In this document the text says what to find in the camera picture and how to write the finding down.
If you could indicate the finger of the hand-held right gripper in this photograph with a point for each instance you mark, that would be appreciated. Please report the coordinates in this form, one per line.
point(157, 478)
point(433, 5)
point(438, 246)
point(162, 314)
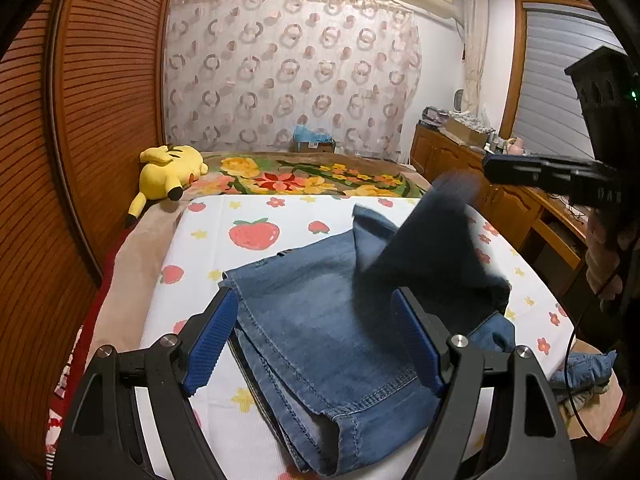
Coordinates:
point(520, 167)

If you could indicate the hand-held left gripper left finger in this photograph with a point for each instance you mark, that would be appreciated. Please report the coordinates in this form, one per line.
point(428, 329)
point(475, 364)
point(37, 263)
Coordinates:
point(210, 345)

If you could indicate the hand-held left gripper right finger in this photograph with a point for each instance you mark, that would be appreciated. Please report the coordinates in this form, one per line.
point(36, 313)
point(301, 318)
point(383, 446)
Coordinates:
point(417, 340)

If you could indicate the blue denim pants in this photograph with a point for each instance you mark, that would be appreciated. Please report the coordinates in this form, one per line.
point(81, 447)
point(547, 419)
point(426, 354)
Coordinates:
point(310, 320)

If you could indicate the person's right hand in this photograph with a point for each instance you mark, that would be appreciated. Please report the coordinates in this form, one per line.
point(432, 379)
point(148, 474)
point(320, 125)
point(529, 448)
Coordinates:
point(600, 260)

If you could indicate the wooden cabinet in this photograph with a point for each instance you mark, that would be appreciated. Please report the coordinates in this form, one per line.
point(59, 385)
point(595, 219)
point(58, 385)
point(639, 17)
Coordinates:
point(515, 215)

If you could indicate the open cardboard box with jars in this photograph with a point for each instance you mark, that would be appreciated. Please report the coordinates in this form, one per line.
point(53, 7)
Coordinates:
point(467, 132)

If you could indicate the small white fan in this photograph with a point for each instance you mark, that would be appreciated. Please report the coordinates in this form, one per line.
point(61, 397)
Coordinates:
point(460, 101)

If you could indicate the white strawberry print sheet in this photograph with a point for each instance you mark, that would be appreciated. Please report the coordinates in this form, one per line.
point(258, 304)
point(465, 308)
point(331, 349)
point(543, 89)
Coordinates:
point(210, 230)

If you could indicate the beige side curtain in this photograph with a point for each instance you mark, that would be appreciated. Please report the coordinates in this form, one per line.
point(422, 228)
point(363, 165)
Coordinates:
point(474, 50)

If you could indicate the light blue denim garment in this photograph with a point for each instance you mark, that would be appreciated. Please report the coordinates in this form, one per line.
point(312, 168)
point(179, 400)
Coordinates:
point(585, 367)

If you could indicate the red patterned bedding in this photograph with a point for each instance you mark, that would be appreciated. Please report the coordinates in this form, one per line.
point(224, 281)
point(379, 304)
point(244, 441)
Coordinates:
point(57, 425)

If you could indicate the yellow plush toy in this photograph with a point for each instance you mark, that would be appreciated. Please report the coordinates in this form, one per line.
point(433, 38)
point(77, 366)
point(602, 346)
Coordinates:
point(160, 172)

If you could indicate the floral plush blanket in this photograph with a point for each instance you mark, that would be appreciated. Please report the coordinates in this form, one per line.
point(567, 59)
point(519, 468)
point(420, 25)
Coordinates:
point(300, 175)

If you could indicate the blue packet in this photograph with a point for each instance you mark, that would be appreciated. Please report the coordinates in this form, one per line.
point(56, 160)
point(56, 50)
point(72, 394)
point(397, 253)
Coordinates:
point(311, 134)

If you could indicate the wooden louvred wardrobe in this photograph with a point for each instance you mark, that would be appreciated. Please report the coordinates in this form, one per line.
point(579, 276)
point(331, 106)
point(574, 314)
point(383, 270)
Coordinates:
point(75, 160)

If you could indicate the wooden window frame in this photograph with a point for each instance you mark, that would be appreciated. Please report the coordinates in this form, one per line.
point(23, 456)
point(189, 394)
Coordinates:
point(514, 60)

